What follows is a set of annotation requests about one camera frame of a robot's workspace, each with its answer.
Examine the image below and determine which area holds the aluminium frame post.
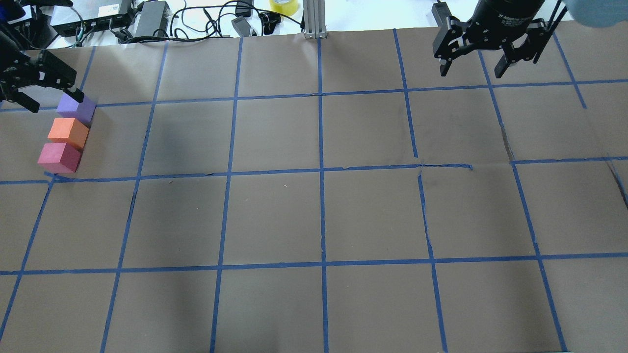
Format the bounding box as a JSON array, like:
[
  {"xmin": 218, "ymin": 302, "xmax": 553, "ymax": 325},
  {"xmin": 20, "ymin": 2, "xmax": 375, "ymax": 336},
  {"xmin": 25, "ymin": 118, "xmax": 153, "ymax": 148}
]
[{"xmin": 302, "ymin": 0, "xmax": 328, "ymax": 39}]

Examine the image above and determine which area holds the yellow tape roll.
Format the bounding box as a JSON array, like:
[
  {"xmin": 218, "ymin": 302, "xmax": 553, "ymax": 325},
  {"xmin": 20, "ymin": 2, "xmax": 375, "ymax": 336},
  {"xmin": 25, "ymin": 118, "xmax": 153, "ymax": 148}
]
[{"xmin": 269, "ymin": 0, "xmax": 299, "ymax": 16}]

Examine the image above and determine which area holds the purple foam cube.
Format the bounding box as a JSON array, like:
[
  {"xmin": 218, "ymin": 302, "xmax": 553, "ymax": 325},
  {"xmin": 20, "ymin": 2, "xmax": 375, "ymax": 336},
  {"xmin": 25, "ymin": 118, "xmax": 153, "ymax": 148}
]
[{"xmin": 56, "ymin": 93, "xmax": 96, "ymax": 127}]

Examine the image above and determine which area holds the grey power brick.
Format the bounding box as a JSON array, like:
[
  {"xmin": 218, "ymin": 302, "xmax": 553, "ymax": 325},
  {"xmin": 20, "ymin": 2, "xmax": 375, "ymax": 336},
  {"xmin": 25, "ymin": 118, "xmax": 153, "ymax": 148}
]
[{"xmin": 134, "ymin": 0, "xmax": 170, "ymax": 37}]

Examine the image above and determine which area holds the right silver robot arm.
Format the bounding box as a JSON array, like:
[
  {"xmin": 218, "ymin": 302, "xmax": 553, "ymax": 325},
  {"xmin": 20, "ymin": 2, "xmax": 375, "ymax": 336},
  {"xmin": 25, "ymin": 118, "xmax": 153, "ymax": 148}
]
[{"xmin": 431, "ymin": 0, "xmax": 628, "ymax": 78}]

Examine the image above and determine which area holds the black network switch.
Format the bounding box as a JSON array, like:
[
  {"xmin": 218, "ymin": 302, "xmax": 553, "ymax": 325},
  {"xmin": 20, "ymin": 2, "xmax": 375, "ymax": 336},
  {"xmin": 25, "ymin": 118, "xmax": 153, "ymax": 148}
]
[{"xmin": 50, "ymin": 0, "xmax": 135, "ymax": 37}]

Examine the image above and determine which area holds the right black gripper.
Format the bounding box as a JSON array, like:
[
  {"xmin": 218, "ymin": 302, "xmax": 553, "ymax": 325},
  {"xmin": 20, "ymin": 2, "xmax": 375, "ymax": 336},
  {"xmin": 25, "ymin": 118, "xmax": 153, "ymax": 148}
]
[{"xmin": 433, "ymin": 0, "xmax": 549, "ymax": 78}]

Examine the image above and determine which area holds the black power adapter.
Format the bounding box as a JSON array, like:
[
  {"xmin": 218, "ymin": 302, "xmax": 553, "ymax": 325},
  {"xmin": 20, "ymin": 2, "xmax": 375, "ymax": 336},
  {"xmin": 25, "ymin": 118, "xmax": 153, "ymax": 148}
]
[{"xmin": 431, "ymin": 0, "xmax": 451, "ymax": 26}]

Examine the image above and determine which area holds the red foam cube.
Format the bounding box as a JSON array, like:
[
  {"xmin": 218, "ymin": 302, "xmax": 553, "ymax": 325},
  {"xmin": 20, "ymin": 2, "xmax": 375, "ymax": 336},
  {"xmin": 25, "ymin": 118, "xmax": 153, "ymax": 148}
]
[{"xmin": 37, "ymin": 143, "xmax": 81, "ymax": 174}]

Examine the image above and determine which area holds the brown paper table cover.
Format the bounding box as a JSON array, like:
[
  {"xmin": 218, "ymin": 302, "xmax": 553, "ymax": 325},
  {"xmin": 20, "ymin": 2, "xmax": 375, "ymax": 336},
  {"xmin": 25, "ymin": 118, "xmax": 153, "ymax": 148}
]
[{"xmin": 1, "ymin": 22, "xmax": 628, "ymax": 353}]

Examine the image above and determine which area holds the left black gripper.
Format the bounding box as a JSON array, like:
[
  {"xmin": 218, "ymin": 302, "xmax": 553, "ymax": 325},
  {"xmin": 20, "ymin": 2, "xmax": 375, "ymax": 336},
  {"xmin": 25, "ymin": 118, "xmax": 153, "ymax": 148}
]
[{"xmin": 0, "ymin": 33, "xmax": 85, "ymax": 113}]

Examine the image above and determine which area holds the orange foam cube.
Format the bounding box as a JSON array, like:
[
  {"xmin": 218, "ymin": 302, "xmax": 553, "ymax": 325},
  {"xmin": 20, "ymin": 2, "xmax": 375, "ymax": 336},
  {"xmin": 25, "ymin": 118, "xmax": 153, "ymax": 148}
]
[{"xmin": 47, "ymin": 118, "xmax": 90, "ymax": 151}]

